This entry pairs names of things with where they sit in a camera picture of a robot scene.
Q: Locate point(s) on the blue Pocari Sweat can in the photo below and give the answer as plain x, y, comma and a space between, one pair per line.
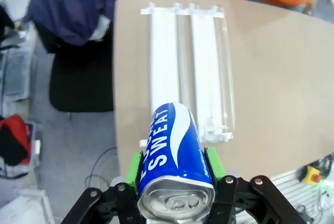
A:
177, 161

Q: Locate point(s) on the person's left hand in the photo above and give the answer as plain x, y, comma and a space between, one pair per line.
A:
310, 6

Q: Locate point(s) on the yellow emergency stop button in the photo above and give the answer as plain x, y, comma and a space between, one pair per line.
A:
312, 175

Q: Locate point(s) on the white can dispenser rack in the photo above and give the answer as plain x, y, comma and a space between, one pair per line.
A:
206, 57

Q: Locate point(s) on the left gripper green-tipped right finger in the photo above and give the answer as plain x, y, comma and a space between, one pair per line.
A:
248, 203

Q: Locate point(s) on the translucent storage bin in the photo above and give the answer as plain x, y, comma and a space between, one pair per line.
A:
18, 75

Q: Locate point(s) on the red and black bag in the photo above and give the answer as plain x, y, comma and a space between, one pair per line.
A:
13, 140

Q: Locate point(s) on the navy blue jacket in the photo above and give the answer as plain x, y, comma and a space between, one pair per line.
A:
75, 7

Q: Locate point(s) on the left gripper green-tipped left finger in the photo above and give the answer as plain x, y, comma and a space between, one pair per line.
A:
109, 203

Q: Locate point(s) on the black chair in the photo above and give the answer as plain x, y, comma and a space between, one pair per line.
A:
78, 83

